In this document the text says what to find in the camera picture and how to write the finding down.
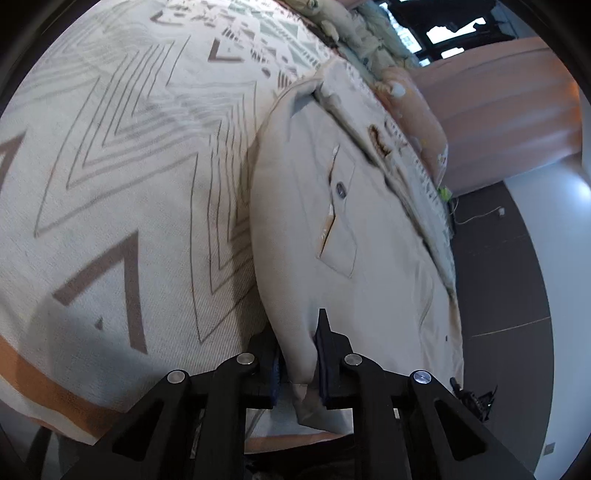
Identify dark framed window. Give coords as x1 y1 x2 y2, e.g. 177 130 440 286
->
383 0 513 61

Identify white charging cable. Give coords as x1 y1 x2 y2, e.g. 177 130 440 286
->
455 209 502 225

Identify pink curtain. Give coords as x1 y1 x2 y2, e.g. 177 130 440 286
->
413 37 580 197

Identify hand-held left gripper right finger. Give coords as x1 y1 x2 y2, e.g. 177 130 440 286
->
314 308 536 480

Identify beige jacket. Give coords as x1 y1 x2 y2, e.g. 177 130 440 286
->
247 58 465 432

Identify patterned white orange blanket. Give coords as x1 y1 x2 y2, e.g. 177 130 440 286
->
0 0 458 446

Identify beige plush toy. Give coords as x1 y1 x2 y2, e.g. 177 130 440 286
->
286 0 352 38

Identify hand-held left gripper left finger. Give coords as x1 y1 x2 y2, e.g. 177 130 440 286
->
60 330 282 480

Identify pale printed quilt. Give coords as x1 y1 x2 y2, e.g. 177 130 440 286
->
342 0 421 70

